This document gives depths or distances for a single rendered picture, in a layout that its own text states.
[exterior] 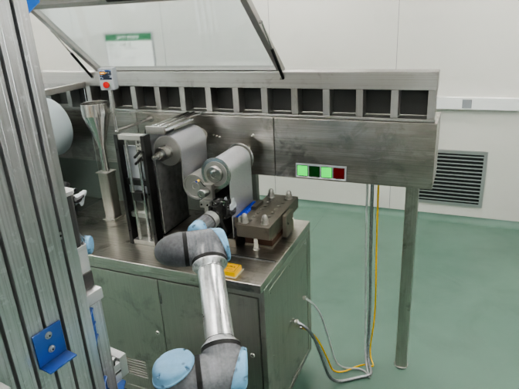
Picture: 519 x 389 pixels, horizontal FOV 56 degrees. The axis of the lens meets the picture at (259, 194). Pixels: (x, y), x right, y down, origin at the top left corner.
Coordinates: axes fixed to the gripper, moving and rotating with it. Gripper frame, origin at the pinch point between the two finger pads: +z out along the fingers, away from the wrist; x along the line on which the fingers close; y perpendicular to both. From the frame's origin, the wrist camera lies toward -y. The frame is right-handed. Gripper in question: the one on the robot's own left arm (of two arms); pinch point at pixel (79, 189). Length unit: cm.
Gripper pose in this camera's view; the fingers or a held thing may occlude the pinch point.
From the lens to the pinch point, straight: 223.2
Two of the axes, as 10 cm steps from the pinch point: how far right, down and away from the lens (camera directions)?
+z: 2.1, -4.1, 8.9
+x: 9.7, 1.9, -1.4
